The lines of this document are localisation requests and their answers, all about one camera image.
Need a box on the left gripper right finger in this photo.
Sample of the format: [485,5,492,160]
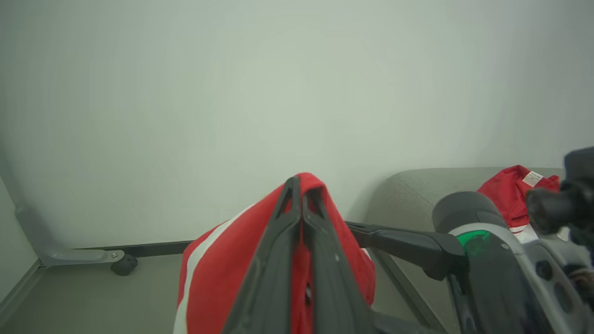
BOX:
[303,187,374,334]

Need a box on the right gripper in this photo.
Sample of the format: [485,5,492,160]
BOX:
[346,191,594,334]

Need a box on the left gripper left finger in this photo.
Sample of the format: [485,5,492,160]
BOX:
[222,176,303,334]

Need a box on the red garment with white stripe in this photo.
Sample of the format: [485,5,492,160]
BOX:
[173,173,376,334]

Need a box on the grey fabric sofa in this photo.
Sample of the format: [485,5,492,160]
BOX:
[364,167,570,334]

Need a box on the dark baseboard strip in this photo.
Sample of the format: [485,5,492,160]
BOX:
[77,240,194,258]

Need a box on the black caster wheel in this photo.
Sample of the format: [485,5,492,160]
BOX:
[111,254,139,277]

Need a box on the grey metal frame leg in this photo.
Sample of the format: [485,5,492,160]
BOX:
[13,204,126,269]

